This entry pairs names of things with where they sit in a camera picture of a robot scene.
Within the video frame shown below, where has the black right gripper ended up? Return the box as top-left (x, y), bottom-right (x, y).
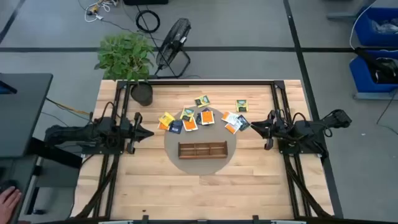
top-left (250, 108), bottom-right (292, 152)

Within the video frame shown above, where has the black equipment case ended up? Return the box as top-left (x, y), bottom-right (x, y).
top-left (123, 0), bottom-right (169, 6)

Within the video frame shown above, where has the computer monitor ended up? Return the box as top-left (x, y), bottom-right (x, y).
top-left (0, 80), bottom-right (18, 95)

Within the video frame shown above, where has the white orange tea packet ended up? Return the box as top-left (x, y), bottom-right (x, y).
top-left (224, 119), bottom-right (243, 135)
top-left (221, 111), bottom-right (239, 126)

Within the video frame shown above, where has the black bag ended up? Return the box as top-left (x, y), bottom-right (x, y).
top-left (373, 57), bottom-right (398, 85)

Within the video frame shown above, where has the round grey mat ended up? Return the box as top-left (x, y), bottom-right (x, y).
top-left (164, 106), bottom-right (238, 176)

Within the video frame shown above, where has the white yellow cable bundle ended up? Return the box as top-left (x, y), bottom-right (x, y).
top-left (84, 0), bottom-right (119, 23)

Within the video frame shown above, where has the blue storage bin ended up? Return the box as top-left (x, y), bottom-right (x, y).
top-left (348, 49), bottom-right (398, 94)
top-left (354, 6), bottom-right (398, 47)

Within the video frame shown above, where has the black folded stand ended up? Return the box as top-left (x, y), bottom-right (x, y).
top-left (354, 46), bottom-right (398, 82)

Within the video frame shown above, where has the green leafy plant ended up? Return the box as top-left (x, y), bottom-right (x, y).
top-left (94, 32), bottom-right (155, 82)

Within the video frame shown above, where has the wooden tea organizer box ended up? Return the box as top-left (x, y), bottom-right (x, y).
top-left (177, 141), bottom-right (229, 160)

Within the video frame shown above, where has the coiled black cable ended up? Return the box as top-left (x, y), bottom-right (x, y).
top-left (135, 9), bottom-right (161, 34)

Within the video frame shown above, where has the dark desk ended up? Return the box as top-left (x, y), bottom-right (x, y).
top-left (0, 73), bottom-right (53, 158)

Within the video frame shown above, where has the dark blue tea packet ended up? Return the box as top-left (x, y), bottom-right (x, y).
top-left (169, 119), bottom-right (184, 135)

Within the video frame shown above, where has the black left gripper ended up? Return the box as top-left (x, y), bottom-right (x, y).
top-left (120, 111), bottom-right (155, 156)

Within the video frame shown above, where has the black floor fan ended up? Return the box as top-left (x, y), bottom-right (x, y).
top-left (154, 17), bottom-right (192, 79)

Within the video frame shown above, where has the grey table foot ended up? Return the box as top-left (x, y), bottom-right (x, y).
top-left (326, 0), bottom-right (374, 21)
top-left (353, 91), bottom-right (398, 101)

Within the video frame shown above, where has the person's hand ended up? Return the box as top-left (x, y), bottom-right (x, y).
top-left (0, 185), bottom-right (22, 223)

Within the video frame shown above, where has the clear plastic bag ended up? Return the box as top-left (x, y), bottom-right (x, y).
top-left (371, 18), bottom-right (398, 34)

